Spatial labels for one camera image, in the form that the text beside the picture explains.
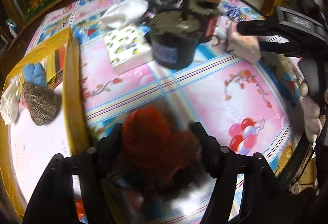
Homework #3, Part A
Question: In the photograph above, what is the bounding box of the pink tissue pack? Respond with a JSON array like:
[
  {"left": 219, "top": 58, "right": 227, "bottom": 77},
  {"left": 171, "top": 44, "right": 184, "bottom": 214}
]
[{"left": 226, "top": 21, "right": 261, "bottom": 64}]

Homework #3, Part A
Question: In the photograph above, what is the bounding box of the blue white Vinda tissue pack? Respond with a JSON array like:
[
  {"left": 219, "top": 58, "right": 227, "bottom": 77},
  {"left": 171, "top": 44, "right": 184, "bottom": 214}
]
[{"left": 221, "top": 1, "right": 247, "bottom": 22}]

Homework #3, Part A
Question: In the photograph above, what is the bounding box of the brown knitted cloth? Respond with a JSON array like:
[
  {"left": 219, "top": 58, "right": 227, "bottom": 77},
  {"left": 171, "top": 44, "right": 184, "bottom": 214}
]
[{"left": 23, "top": 82, "right": 58, "bottom": 126}]

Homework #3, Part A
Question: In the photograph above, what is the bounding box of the white cloth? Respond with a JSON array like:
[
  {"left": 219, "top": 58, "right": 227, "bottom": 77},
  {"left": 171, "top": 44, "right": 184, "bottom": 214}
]
[{"left": 1, "top": 74, "right": 22, "bottom": 125}]

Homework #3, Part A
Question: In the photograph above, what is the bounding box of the red fuzzy cloth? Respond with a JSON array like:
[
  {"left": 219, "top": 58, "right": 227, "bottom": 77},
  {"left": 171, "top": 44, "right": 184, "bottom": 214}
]
[{"left": 121, "top": 105, "right": 202, "bottom": 185}]

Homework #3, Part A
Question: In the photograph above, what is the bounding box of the blue knitted cloth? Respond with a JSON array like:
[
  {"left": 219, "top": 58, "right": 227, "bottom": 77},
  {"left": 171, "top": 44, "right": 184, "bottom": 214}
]
[{"left": 23, "top": 63, "right": 47, "bottom": 87}]

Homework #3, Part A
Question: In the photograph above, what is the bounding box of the bagged coloured sponge pack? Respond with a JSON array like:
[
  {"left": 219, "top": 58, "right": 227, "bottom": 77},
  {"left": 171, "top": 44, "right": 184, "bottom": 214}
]
[{"left": 44, "top": 45, "right": 66, "bottom": 89}]

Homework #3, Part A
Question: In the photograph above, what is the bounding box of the lemon print tissue pack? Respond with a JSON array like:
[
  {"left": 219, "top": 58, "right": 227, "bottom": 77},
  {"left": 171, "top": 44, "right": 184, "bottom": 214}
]
[{"left": 104, "top": 24, "right": 153, "bottom": 75}]

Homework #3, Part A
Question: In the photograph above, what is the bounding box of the white gloved right hand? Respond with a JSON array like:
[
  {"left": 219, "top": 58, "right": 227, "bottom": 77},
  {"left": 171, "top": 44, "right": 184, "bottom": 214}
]
[{"left": 298, "top": 81, "right": 326, "bottom": 143}]

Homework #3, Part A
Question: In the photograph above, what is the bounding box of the yellow cardboard box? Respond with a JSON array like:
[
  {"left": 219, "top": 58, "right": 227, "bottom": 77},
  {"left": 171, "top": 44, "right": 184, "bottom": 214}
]
[{"left": 1, "top": 27, "right": 90, "bottom": 223}]

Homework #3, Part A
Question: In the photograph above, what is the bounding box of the black electric motor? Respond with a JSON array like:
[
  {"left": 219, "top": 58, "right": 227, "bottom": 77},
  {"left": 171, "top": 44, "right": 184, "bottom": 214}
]
[{"left": 149, "top": 0, "right": 203, "bottom": 70}]

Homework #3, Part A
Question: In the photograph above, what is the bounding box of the colourful printed tablecloth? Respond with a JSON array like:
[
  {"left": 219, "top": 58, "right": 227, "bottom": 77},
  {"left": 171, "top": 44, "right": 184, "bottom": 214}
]
[{"left": 25, "top": 0, "right": 308, "bottom": 224}]

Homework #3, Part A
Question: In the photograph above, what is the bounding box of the black foil snack bag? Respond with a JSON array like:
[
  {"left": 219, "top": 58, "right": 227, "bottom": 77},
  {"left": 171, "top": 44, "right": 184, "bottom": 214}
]
[{"left": 137, "top": 0, "right": 179, "bottom": 25}]

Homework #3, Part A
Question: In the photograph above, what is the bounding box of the white plastic bag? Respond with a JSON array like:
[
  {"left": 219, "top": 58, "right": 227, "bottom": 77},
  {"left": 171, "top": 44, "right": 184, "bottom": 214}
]
[{"left": 98, "top": 0, "right": 149, "bottom": 30}]

